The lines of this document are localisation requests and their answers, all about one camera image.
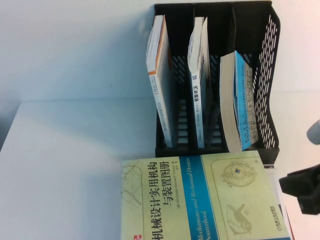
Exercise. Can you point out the white book with red stripe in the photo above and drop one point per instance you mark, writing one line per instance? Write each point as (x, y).
(275, 185)

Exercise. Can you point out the yellow-green mechanisms book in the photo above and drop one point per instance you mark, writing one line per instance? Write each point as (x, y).
(200, 200)

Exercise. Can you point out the white book with orange spine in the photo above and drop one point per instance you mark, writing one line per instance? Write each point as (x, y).
(162, 82)

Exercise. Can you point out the black mesh book stand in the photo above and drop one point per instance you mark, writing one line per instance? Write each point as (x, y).
(265, 75)

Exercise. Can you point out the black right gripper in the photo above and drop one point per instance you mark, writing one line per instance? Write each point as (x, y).
(315, 170)

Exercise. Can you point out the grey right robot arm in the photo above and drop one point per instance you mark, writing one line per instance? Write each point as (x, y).
(314, 132)

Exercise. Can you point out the blue and grey paperback book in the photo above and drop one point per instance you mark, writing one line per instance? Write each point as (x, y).
(240, 105)

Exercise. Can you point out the white spine dark cover book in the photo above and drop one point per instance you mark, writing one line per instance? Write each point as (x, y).
(198, 75)

